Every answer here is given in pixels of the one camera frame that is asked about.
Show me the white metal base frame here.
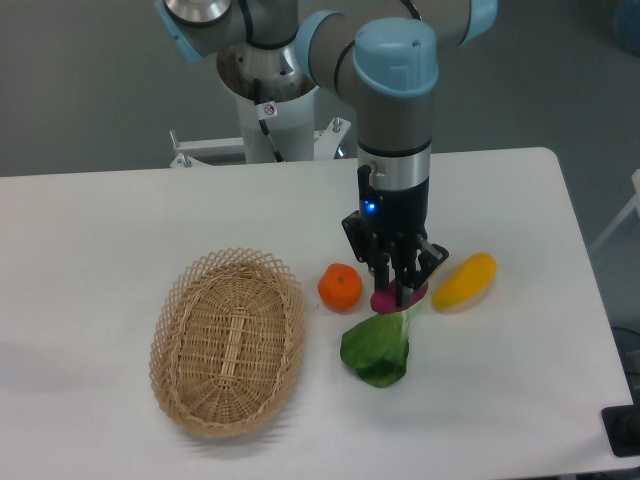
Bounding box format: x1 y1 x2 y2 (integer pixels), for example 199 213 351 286
169 117 352 168

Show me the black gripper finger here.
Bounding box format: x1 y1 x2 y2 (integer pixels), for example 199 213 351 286
342 211 390 291
394 238 449 307

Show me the black device at table edge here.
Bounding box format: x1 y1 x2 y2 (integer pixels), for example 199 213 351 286
601 404 639 458

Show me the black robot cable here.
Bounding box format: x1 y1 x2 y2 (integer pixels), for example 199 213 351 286
252 78 285 164

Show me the green bok choy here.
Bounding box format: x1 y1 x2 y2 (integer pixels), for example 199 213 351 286
339 304 420 388

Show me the oval wicker basket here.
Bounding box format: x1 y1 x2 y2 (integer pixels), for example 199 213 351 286
149 248 306 438

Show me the orange tangerine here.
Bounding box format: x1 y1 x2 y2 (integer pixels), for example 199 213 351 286
317 263 363 312

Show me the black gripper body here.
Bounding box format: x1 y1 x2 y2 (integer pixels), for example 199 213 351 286
357 164 429 257

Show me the yellow mango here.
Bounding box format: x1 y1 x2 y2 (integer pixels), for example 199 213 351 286
431 252 498 312

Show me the purple sweet potato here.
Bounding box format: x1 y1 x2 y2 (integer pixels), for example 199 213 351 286
370 280 428 314

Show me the white furniture leg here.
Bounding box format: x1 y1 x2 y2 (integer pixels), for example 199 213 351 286
588 170 640 255

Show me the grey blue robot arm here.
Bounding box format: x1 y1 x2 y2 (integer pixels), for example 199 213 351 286
155 1 498 313

